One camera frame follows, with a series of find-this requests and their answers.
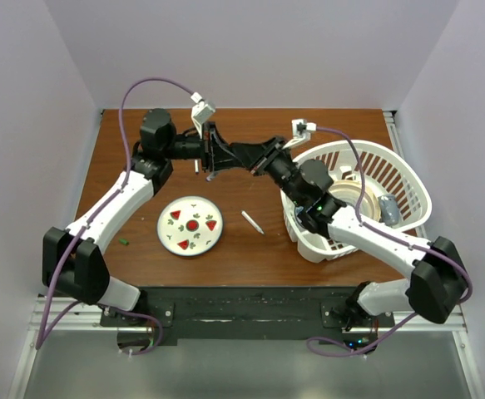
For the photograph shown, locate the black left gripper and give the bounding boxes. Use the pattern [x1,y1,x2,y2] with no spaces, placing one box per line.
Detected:
[161,120,234,171]

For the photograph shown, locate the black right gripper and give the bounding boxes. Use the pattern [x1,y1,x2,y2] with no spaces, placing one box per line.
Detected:
[226,139,303,209]

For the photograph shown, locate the white pen with printed text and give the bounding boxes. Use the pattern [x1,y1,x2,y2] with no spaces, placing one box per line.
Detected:
[205,171,219,182]

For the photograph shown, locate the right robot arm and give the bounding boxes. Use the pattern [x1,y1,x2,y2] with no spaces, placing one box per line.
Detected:
[215,131,473,327]

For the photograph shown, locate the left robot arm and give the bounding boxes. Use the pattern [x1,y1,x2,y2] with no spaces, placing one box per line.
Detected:
[42,102,248,326]

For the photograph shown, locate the green-end white pen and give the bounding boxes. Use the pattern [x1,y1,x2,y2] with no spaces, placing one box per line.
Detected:
[240,210,265,235]

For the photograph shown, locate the watermelon pattern plate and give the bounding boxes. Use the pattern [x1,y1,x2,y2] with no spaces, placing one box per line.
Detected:
[156,196,224,257]

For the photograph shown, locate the beige stacked plates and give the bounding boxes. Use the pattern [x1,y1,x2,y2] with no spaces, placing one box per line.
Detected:
[329,180,381,221]

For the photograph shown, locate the white plastic basket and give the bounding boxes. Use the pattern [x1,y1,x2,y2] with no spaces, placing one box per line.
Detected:
[280,140,433,263]

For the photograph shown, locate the grey cup in basket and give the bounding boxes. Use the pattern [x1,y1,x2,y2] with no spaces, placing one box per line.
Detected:
[378,194,400,226]

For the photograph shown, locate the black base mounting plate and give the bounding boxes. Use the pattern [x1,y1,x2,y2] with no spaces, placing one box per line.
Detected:
[90,285,396,348]

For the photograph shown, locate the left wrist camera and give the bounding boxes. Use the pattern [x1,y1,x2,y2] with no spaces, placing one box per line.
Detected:
[191,91,216,138]

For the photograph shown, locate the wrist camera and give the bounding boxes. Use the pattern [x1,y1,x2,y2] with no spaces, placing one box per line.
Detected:
[284,119,317,149]
[191,91,216,138]

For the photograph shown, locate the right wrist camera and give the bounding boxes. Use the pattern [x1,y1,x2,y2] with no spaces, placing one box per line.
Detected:
[284,119,317,149]

